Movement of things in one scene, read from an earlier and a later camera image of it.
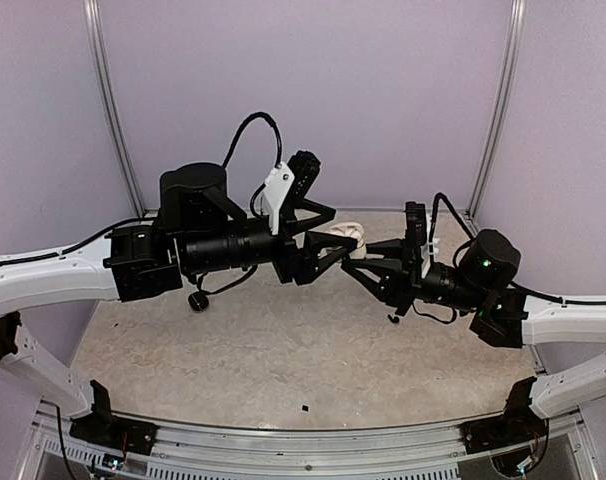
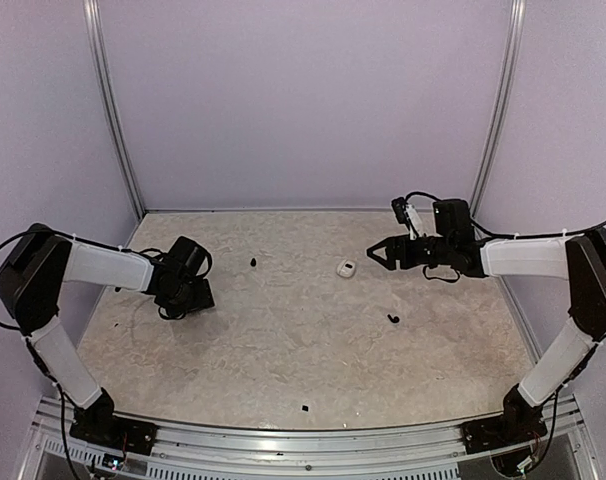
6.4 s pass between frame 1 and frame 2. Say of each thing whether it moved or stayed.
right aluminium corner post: stayed
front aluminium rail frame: stayed
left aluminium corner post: stayed
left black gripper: moved
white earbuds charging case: moved
